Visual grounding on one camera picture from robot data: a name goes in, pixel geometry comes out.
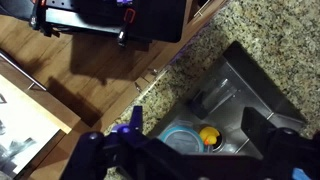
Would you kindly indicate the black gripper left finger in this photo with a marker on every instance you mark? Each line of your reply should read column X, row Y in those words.
column 100, row 156

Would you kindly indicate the plastic bag of forks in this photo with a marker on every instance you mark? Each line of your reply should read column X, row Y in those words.
column 20, row 153

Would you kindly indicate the wooden open drawer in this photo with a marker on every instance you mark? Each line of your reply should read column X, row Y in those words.
column 26, row 116

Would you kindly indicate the black robot cart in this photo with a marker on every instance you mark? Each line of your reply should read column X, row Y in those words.
column 110, row 16

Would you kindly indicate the clear bottle with dark lid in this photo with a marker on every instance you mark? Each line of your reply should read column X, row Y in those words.
column 216, row 95

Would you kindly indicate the stainless steel sink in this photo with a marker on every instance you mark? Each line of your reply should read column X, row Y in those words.
column 246, row 83

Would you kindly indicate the round blue-rimmed container lid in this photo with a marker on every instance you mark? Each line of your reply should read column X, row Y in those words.
column 181, row 140

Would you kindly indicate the yellow rubber duck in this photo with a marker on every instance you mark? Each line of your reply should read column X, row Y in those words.
column 208, row 135

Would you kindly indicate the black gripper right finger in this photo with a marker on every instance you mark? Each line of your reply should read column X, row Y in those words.
column 286, row 153

